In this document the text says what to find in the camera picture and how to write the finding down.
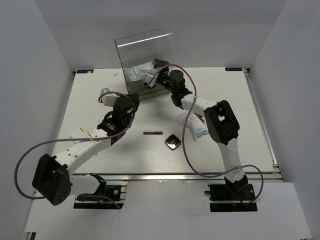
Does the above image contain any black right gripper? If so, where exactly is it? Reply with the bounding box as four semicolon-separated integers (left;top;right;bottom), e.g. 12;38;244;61
154;58;176;95

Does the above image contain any cotton pad packet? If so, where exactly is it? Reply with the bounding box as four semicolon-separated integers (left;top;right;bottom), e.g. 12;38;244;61
124;61;154;82
175;111;209;139

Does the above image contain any clear acrylic drawer organizer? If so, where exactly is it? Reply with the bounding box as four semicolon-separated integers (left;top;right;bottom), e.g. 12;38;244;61
114;29;174;101

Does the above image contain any red black lipstick pen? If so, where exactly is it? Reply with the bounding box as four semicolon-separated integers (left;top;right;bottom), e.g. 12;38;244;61
195;113;205;123

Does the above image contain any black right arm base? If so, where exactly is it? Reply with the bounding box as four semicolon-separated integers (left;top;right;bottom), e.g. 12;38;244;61
204;184;258;213

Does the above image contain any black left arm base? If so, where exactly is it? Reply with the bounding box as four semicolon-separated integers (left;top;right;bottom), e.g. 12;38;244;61
70;173;126;210

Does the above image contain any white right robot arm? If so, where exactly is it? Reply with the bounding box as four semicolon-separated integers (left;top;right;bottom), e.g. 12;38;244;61
147;58;248;200

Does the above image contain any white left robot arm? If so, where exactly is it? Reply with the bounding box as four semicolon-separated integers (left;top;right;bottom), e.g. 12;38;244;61
32;93;140;206

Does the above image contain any dark lip gloss tube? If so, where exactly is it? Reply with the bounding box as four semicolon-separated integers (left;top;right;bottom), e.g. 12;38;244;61
142;131;163;136

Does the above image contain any white card with yellow mark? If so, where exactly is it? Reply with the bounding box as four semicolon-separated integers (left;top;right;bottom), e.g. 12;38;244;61
69;127;91;144

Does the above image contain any blue label left corner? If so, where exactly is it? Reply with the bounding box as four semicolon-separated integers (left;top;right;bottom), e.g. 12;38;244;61
76;69;94;74

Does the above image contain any blue label corner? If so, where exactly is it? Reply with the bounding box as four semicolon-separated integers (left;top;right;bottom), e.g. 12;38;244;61
225;67;243;72
76;69;94;74

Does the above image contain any black square compact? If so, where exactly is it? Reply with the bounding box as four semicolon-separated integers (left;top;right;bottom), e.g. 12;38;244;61
164;134;182;151

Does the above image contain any blue label right corner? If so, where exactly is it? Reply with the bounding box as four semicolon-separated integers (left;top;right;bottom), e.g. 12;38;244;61
225;67;243;72

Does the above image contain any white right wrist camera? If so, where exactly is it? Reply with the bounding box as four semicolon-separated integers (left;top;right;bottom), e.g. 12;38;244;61
143;69;159;89

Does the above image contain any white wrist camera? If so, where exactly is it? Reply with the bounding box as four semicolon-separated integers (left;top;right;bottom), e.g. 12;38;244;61
98;88;120;107
143;69;159;89

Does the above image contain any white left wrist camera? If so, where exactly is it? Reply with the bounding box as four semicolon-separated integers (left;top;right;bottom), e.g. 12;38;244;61
98;88;120;107

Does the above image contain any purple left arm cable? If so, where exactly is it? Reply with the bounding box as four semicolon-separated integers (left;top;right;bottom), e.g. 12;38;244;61
14;91;138;210

